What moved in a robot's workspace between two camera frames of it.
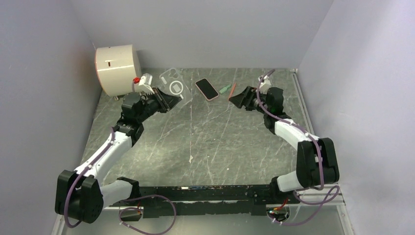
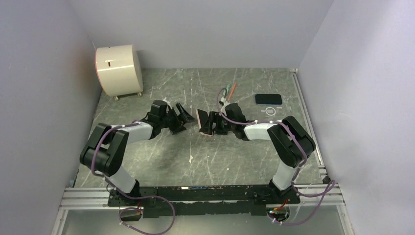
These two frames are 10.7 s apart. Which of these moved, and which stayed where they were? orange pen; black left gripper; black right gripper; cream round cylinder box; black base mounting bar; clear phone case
Moved: black left gripper; clear phone case; black right gripper
Stayed: black base mounting bar; orange pen; cream round cylinder box
